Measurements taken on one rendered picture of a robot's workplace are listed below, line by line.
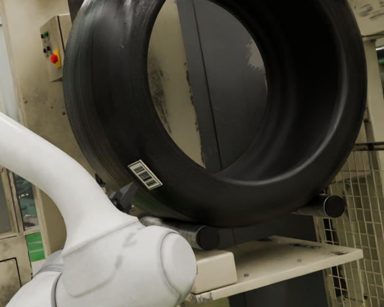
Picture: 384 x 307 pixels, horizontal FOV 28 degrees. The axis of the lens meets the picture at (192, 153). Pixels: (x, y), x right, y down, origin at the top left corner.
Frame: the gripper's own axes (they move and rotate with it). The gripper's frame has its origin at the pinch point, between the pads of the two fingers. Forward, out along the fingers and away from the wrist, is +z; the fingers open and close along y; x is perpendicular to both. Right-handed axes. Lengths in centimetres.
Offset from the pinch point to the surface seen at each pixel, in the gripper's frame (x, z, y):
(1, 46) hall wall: -541, 773, -49
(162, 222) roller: -13.7, 24.9, 15.7
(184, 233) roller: -4.5, 14.5, 16.2
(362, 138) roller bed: 16, 72, 39
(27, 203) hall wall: -612, 686, 133
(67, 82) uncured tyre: -11.0, 26.2, -18.6
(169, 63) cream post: -6, 58, -6
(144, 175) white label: -0.7, 10.6, 1.4
